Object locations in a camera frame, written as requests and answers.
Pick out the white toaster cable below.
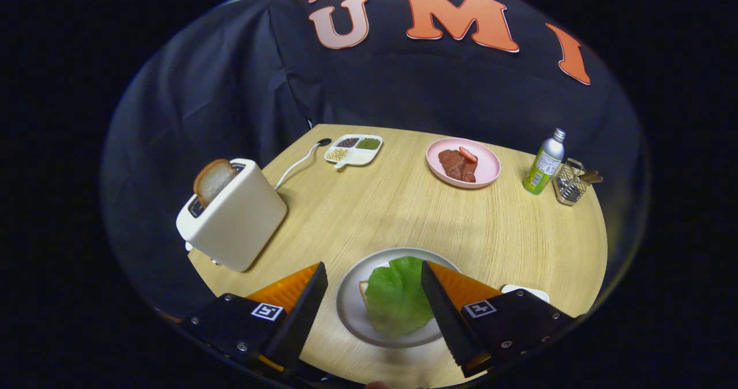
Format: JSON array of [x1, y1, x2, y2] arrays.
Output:
[[273, 138, 333, 191]]

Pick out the brown meat slices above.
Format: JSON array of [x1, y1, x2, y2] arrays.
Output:
[[438, 149, 478, 183]]

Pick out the metal wire basket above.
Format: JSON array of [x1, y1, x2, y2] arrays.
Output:
[[552, 158, 592, 206]]

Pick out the white divided seasoning dish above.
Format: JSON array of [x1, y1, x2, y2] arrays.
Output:
[[323, 134, 384, 169]]

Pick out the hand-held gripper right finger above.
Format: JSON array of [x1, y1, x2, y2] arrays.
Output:
[[420, 260, 589, 379]]

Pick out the brown toast slice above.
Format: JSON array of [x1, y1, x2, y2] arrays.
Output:
[[193, 159, 239, 208]]

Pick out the white bread slice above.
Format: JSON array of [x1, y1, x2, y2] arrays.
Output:
[[359, 280, 384, 333]]

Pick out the green lettuce leaf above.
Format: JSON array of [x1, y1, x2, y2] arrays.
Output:
[[365, 256, 436, 339]]

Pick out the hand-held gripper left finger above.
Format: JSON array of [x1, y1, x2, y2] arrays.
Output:
[[182, 262, 329, 378]]

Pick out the black backdrop cloth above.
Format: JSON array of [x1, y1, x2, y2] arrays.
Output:
[[101, 0, 649, 320]]

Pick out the silver green drink bottle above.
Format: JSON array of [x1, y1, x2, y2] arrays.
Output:
[[523, 128, 566, 195]]

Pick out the white round plate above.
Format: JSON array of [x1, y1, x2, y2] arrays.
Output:
[[336, 247, 462, 349]]

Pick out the white toaster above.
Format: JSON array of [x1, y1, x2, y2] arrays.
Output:
[[176, 158, 288, 273]]

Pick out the white square plate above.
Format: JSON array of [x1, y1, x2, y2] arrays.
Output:
[[500, 284, 550, 304]]

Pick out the pink round plate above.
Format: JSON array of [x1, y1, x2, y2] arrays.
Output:
[[426, 138, 502, 189]]

